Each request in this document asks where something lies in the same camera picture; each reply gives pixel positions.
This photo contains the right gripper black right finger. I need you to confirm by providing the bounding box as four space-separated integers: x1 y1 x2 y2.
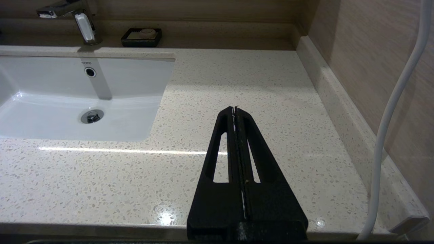
235 106 309 239

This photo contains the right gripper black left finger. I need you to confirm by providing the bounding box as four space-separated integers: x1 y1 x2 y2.
187 106 245 240

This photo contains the chrome sink drain stopper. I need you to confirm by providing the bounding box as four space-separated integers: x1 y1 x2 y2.
80 108 104 124

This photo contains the black square soap dish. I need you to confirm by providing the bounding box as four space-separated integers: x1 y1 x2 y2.
120 27 162 47

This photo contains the white ceramic sink basin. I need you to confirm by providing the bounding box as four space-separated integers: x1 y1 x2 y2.
0 54 176 142

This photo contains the chrome sink faucet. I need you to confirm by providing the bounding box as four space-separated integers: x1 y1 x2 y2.
36 0 102 45

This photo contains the white cable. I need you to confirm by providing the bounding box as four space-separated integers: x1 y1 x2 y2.
358 0 434 240

